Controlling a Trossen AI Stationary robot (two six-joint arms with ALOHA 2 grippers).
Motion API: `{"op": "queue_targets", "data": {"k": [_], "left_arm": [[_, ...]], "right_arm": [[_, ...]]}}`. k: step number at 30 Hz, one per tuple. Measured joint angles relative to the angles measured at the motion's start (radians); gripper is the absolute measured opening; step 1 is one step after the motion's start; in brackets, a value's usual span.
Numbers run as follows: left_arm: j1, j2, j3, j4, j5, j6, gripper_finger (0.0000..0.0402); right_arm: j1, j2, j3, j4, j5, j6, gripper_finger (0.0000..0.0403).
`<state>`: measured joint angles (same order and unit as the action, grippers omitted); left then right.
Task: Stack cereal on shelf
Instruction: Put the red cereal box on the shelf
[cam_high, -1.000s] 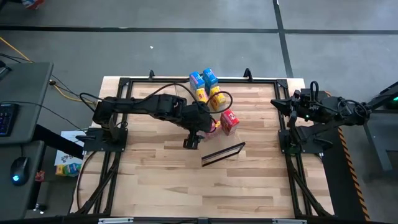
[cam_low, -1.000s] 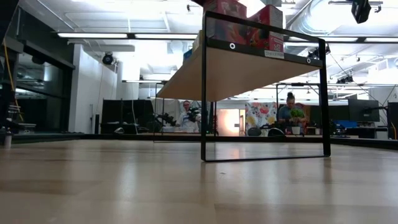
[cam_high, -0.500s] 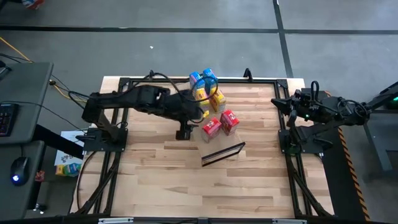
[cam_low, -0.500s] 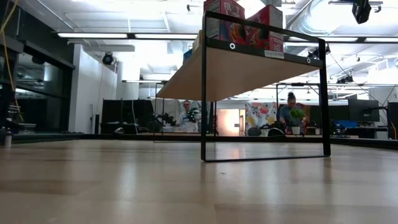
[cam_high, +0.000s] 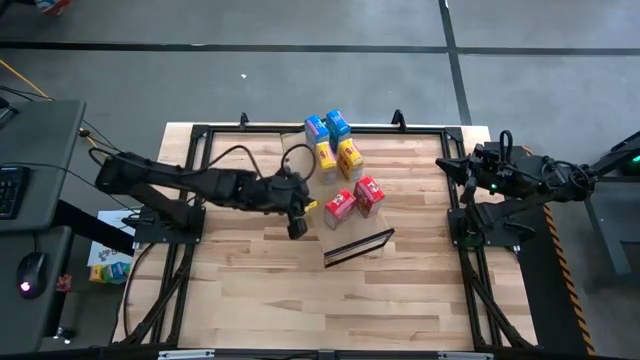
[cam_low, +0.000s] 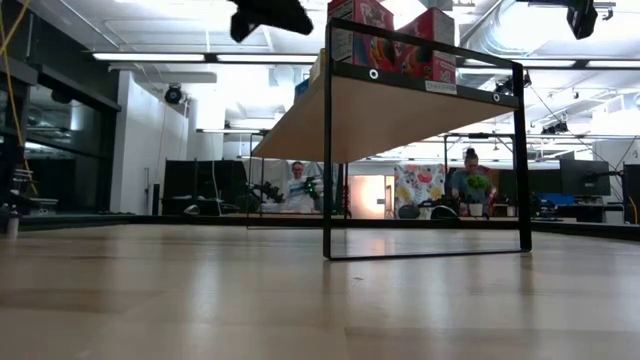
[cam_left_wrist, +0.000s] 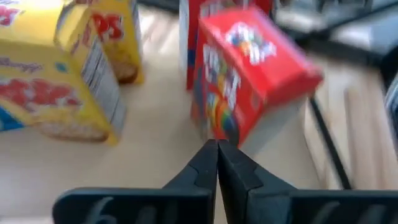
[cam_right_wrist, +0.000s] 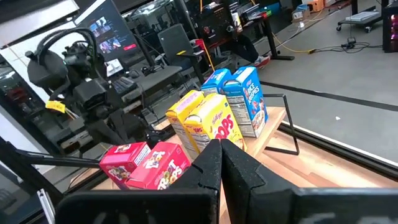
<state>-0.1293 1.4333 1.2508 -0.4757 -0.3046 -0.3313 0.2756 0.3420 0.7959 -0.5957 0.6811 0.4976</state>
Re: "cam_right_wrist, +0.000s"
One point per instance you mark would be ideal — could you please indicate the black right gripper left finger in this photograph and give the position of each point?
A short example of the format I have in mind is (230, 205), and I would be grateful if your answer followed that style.
(205, 174)

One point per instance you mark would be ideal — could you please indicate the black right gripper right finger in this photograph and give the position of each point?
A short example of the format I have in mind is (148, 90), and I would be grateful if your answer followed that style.
(239, 174)

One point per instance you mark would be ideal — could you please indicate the red Froot Loops cereal box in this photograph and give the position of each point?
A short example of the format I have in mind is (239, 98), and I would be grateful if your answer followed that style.
(158, 168)
(119, 161)

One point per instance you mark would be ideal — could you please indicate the yellow Corn Pops cereal box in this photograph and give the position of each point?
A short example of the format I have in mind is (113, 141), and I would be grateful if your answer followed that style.
(180, 115)
(214, 124)

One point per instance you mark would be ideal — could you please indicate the blue Rice Krispies cereal box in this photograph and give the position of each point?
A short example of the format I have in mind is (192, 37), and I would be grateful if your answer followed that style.
(248, 102)
(214, 81)

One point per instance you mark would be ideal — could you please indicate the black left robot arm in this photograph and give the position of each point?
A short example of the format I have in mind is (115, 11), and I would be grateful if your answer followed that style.
(46, 70)

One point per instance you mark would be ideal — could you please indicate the black backlit keyboard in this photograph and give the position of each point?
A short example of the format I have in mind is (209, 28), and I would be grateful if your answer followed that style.
(124, 84)

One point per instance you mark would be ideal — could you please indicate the grey desk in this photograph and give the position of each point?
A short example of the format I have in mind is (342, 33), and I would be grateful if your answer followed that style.
(158, 77)

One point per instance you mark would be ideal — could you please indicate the yellow tag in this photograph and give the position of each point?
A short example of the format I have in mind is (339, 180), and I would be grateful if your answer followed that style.
(56, 106)

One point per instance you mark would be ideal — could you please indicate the black computer monitor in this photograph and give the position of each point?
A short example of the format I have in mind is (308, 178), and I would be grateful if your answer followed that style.
(109, 34)

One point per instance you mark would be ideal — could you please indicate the grey office chair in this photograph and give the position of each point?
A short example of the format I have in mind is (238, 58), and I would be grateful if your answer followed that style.
(174, 40)

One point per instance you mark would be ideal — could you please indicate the person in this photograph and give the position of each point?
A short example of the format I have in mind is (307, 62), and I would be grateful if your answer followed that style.
(245, 49)

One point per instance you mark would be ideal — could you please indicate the black desk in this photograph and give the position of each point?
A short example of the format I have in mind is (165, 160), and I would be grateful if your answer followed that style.
(271, 37)

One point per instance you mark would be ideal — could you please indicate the orange box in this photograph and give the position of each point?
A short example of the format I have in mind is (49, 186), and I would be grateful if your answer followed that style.
(316, 5)

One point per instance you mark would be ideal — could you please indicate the flat wheeled dolly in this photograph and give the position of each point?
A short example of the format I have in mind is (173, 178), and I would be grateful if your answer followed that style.
(360, 17)

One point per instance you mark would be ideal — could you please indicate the black computer tower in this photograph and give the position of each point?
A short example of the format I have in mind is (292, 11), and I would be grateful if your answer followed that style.
(391, 28)

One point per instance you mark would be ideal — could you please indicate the silver metal bracket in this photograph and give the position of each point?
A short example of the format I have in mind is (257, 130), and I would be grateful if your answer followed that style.
(46, 205)

